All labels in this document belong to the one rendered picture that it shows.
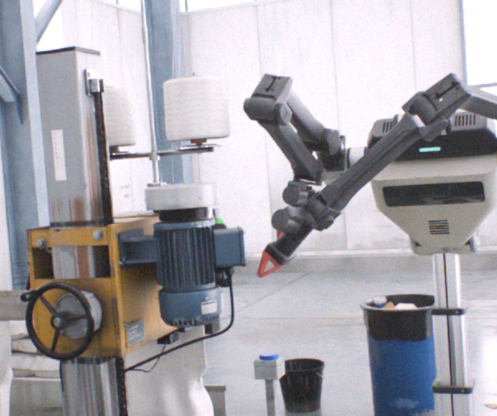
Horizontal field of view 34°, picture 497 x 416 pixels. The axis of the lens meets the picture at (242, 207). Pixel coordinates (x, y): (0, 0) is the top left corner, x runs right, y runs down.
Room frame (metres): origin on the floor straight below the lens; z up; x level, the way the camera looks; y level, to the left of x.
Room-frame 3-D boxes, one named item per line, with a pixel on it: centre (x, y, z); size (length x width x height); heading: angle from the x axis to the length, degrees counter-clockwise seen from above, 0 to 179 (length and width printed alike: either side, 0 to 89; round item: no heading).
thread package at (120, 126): (2.17, 0.34, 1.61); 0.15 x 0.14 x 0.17; 69
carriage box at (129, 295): (2.05, 0.36, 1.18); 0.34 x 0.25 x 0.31; 159
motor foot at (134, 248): (1.93, 0.23, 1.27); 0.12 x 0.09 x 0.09; 159
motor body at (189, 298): (1.93, 0.14, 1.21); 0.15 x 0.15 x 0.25
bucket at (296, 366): (4.69, -0.27, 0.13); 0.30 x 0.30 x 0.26
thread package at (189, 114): (2.07, 0.10, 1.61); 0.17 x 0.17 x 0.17
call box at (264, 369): (2.52, -0.05, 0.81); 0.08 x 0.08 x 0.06; 69
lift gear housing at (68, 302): (1.86, 0.40, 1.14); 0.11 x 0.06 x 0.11; 69
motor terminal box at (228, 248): (1.94, 0.04, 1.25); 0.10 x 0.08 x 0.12; 4
